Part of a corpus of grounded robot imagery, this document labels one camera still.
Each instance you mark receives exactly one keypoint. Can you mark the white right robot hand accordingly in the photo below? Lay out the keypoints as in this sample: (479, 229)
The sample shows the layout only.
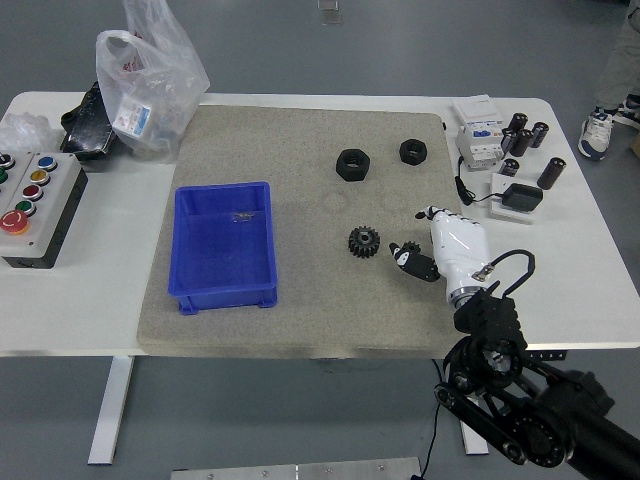
(460, 245)

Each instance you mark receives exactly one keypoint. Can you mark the small black gear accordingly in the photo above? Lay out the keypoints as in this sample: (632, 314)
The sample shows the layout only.
(411, 245)

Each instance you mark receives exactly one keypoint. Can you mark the large black gear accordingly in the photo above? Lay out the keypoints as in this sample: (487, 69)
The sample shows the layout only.
(357, 246)

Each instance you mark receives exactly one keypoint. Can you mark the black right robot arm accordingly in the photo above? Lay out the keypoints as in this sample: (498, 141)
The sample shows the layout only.
(550, 420)

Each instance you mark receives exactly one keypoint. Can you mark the small black hex nut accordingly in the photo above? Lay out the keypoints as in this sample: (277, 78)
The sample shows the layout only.
(406, 156)

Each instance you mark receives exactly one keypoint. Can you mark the large black hex nut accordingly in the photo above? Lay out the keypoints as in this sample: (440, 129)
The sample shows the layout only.
(345, 170)

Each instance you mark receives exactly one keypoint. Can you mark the blue plastic box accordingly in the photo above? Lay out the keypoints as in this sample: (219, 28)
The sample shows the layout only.
(222, 255)

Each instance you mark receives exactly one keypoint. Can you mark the grey push-button control box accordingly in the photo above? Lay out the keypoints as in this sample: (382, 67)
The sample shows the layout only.
(55, 200)

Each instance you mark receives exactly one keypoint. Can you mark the grey control box at edge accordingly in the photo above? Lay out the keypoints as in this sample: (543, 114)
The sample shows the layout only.
(10, 187)

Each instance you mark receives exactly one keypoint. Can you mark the black power adapter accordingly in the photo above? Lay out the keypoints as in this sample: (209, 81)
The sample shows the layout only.
(522, 197)

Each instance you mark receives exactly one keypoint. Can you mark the black cylindrical capacitor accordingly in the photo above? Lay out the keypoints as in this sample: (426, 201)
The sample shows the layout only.
(509, 167)
(519, 123)
(551, 173)
(521, 142)
(539, 135)
(506, 141)

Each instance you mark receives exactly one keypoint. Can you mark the white circuit breaker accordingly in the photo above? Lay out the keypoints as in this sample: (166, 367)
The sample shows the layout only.
(475, 135)

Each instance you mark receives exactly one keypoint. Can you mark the black table control panel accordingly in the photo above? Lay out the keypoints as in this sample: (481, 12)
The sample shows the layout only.
(550, 356)

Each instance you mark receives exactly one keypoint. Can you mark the grey-brown foam mat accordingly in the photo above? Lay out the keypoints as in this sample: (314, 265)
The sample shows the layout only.
(310, 300)

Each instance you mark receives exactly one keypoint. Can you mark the white table leg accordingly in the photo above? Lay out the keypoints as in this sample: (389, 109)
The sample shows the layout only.
(475, 445)
(112, 405)

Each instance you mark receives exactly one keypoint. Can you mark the small clear plastic bag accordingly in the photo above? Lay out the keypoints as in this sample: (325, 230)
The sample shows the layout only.
(243, 216)

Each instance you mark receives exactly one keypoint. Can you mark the person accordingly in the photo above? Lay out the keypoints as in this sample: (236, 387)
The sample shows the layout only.
(620, 65)

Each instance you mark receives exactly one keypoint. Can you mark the square floor cover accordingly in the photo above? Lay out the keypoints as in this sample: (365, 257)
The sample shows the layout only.
(332, 18)
(327, 4)

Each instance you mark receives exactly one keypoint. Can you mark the silver metal plate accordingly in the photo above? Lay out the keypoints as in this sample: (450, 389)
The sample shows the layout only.
(295, 470)

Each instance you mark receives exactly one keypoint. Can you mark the white plastic bag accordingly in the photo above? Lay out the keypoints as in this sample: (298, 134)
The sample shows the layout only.
(165, 90)

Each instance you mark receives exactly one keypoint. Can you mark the white and blue carton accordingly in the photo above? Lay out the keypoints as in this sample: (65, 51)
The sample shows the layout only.
(132, 115)

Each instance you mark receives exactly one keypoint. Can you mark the black pouch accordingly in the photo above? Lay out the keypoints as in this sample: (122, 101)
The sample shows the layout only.
(90, 132)

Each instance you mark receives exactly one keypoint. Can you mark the crumpled clear plastic wrap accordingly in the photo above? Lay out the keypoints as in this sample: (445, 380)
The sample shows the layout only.
(22, 127)

